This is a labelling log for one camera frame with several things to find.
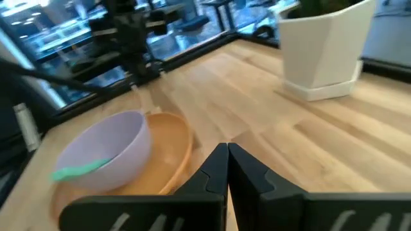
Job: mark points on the white hexagonal plant pot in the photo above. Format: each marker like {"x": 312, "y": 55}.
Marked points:
{"x": 321, "y": 54}

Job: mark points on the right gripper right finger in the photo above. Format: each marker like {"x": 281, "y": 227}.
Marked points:
{"x": 257, "y": 192}

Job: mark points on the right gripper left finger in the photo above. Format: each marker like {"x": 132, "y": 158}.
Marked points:
{"x": 205, "y": 183}

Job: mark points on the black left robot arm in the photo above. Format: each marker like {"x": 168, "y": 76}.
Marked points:
{"x": 128, "y": 38}

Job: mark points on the orange plate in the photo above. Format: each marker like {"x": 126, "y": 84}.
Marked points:
{"x": 167, "y": 150}

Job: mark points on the lilac bowl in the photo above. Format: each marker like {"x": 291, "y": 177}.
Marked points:
{"x": 106, "y": 141}

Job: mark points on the white frame fitting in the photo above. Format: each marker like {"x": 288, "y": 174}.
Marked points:
{"x": 27, "y": 128}

